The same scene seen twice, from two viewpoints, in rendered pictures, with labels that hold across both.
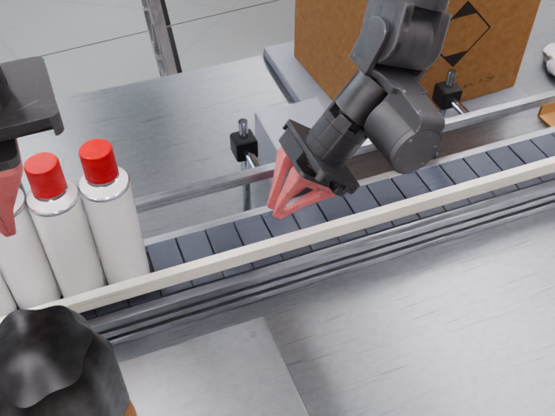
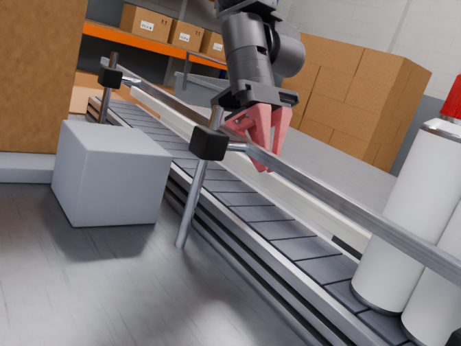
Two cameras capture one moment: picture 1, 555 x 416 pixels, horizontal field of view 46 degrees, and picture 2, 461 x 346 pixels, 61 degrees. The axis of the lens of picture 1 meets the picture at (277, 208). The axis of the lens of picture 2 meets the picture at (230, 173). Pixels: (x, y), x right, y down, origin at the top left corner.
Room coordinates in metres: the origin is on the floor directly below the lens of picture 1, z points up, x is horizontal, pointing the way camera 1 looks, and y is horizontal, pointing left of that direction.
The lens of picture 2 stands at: (0.75, 0.43, 1.05)
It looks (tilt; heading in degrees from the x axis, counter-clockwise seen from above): 17 degrees down; 250
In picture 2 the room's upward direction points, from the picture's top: 17 degrees clockwise
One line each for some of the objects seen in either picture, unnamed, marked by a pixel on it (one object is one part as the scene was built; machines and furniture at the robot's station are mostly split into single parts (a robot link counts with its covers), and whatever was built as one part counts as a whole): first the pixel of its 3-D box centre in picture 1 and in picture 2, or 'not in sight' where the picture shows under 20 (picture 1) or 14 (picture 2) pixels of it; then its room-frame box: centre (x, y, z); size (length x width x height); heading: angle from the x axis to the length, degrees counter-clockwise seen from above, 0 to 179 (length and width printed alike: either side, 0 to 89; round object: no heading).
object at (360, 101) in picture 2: not in sight; (339, 119); (-1.52, -3.12, 0.70); 1.20 x 0.83 x 1.39; 121
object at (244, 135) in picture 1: (251, 180); (213, 180); (0.62, 0.03, 0.91); 0.07 x 0.03 x 0.17; 21
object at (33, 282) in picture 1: (15, 240); not in sight; (0.46, 0.28, 0.98); 0.05 x 0.05 x 0.20
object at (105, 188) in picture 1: (114, 219); (423, 198); (0.48, 0.18, 0.98); 0.05 x 0.05 x 0.20
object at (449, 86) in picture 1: (450, 127); (117, 104); (0.73, -0.25, 0.91); 0.07 x 0.03 x 0.17; 21
